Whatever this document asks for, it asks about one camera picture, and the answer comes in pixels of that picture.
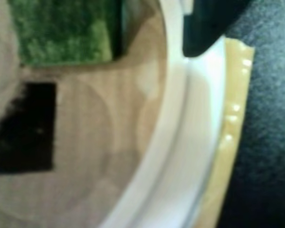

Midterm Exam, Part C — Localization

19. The teal dotted gripper finger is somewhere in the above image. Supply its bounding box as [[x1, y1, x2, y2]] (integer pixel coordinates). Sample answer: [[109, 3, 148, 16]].
[[182, 0, 249, 58]]

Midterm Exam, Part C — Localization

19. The green square wooden block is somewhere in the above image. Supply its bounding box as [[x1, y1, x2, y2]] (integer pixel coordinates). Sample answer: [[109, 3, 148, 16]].
[[9, 0, 129, 67]]

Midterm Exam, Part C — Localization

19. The white round shape sorter ring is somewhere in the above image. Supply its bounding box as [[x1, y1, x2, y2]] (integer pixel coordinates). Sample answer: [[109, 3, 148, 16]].
[[97, 0, 226, 228]]

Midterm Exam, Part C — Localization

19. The long masking tape strip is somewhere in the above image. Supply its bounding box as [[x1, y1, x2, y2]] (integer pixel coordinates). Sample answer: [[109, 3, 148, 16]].
[[199, 38, 256, 228]]

